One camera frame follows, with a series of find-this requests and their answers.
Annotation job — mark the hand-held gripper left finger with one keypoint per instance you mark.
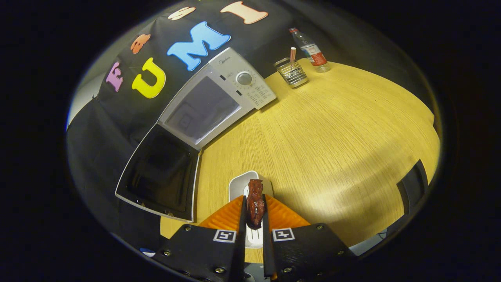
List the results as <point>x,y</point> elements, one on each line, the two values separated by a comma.
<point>239,250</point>

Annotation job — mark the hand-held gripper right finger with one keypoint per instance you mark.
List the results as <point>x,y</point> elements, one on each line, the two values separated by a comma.
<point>268,250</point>

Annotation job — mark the brown meat piece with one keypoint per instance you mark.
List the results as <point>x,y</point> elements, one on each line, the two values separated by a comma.
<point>255,203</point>

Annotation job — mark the white toaster oven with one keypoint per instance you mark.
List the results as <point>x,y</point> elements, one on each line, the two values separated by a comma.
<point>203,109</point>

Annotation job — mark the small white rectangular plate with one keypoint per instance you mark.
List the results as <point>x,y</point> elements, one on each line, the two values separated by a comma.
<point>238,184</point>

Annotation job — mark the pink striped stick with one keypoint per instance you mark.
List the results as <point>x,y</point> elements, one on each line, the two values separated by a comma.
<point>292,56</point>

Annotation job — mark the clear bottle with red label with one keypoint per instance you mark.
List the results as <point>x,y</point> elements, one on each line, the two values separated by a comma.
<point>313,51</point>

